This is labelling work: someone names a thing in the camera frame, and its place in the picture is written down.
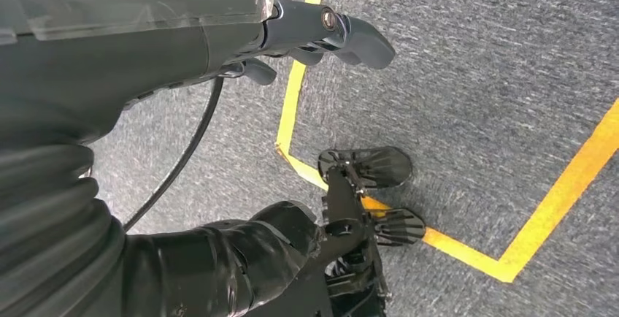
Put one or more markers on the black robot leg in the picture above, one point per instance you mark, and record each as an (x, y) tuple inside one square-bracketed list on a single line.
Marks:
[(341, 198)]

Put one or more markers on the yellow floor tape square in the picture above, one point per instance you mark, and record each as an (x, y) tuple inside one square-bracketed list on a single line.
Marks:
[(508, 269)]

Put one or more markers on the black robot foot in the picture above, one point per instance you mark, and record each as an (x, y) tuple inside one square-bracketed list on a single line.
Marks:
[(401, 227), (382, 167)]

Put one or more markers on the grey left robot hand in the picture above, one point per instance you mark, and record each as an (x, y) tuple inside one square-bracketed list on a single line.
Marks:
[(121, 39)]

